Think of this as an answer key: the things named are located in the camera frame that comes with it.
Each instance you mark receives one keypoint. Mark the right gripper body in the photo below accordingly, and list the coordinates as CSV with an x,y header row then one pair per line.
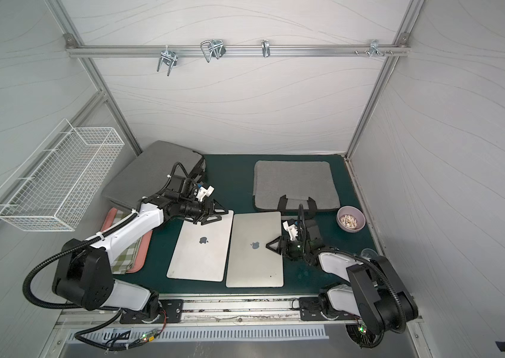
x,y
286,244

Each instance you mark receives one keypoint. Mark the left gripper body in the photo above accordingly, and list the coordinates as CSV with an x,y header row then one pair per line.
x,y
205,209

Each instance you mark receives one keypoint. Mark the grey laptop sleeve front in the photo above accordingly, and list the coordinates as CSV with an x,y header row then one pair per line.
x,y
147,173

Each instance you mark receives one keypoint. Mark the grey laptop sleeve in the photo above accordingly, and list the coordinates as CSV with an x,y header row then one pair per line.
x,y
284,186
147,173

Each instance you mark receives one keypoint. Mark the silver laptop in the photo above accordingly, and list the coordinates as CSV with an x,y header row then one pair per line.
x,y
250,263
201,251

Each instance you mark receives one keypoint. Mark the grey laptop sleeve back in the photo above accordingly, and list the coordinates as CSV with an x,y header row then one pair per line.
x,y
284,186

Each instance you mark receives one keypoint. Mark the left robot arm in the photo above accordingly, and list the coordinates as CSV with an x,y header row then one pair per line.
x,y
83,275

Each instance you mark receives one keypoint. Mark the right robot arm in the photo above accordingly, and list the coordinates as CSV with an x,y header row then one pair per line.
x,y
370,288

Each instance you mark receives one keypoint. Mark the green table mat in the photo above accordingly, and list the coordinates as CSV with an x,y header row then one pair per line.
x,y
232,177

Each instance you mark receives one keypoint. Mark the pink bowl with snacks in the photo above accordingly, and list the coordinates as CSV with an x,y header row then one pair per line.
x,y
350,219

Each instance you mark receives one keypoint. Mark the clear plastic cup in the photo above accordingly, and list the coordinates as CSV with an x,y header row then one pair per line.
x,y
369,254

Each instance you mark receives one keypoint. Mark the metal hook clamp left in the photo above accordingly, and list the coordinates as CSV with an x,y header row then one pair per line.
x,y
168,59

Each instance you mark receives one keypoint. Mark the metal hook clamp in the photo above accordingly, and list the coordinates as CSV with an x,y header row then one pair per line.
x,y
168,59
213,49
374,51

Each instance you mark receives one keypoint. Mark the metal hook clamp middle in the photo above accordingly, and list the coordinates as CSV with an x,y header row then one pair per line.
x,y
213,49

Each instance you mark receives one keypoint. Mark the metal hook small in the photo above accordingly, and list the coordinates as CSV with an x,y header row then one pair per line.
x,y
265,48

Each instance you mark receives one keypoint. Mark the aluminium crossbar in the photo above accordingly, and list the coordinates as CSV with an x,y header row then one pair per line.
x,y
232,51

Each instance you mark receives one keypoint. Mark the metal hook clamp right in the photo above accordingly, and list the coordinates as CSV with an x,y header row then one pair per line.
x,y
374,51

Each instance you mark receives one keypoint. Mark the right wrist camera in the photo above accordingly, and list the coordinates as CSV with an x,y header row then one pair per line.
x,y
291,228

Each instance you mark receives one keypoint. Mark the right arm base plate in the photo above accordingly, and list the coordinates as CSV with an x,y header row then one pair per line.
x,y
314,309

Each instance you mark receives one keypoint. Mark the aluminium front rail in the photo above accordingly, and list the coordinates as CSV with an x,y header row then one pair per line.
x,y
213,310

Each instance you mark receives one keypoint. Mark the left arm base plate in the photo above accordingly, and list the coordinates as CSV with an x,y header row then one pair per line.
x,y
163,310

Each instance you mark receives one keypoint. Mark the white wire basket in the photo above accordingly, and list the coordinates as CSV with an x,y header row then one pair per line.
x,y
52,189

